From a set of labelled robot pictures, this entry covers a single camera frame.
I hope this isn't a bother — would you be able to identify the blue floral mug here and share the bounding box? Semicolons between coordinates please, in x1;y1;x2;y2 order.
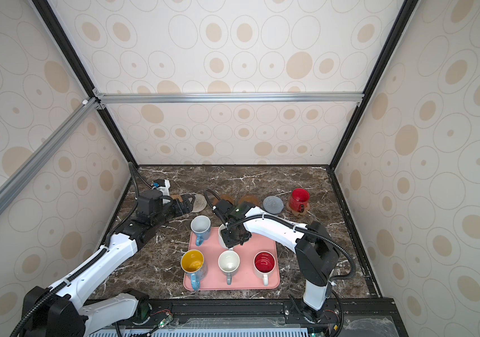
190;216;211;247

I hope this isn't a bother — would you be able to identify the red mug black handle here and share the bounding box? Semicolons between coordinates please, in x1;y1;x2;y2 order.
287;188;310;213

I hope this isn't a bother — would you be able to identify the white mug back row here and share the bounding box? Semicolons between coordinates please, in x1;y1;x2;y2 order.
218;225;228;249

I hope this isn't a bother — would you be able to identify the white mug row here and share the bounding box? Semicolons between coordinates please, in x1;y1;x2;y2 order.
218;225;228;249
218;250;241;285

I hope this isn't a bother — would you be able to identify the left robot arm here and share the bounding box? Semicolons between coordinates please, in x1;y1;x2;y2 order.
11;179;195;336

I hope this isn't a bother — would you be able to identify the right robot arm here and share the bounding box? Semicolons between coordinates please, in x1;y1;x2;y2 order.
204;189;356;315

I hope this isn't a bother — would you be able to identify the white multicolour stitched coaster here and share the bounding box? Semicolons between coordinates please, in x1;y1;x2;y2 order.
192;194;207;213

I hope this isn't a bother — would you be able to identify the woven rattan round coaster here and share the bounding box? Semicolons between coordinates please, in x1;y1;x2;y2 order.
170;195;183;202

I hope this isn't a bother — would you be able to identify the brown wooden coaster near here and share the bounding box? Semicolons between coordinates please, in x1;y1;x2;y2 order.
220;194;235;205

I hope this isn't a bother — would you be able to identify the brown wooden coaster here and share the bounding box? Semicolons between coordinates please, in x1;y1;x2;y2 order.
220;194;235;205
239;195;260;207

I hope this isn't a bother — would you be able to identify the brown wooden coaster far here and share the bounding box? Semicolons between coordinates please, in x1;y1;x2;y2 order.
239;195;260;207

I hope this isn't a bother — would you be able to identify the blue woven round coaster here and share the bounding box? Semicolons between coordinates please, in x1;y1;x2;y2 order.
262;196;284;215

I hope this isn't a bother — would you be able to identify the cork paw print coaster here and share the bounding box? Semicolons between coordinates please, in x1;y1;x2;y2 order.
285;203;311;218

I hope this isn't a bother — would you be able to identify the white mug front row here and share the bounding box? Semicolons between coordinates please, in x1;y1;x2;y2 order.
218;250;241;285

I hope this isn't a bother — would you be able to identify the white mug red inside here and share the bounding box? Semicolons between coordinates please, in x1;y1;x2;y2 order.
253;251;276;286

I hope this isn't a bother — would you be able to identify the pink plastic tray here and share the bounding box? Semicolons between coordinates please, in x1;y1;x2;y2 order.
189;227;280;291

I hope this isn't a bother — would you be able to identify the blue butterfly mug yellow inside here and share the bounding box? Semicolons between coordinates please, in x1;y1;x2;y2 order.
180;249;208;291

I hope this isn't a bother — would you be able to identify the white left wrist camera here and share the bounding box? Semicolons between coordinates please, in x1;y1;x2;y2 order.
152;179;171;204

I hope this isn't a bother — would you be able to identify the aluminium frame rail back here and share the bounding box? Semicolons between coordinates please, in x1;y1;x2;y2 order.
97;91;364;104

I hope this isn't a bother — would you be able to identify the aluminium frame rail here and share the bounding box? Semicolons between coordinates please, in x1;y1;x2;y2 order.
0;98;98;216
97;91;364;104

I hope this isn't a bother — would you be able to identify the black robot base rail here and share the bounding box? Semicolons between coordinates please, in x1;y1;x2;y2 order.
118;298;408;336

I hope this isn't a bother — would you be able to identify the aluminium frame rail left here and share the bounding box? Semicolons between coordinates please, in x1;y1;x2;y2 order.
0;98;98;216

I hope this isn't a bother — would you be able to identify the black corner frame post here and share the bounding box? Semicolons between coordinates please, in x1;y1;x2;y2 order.
31;0;139;169

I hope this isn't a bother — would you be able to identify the black right corner post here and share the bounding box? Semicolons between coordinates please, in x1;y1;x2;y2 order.
328;0;419;172

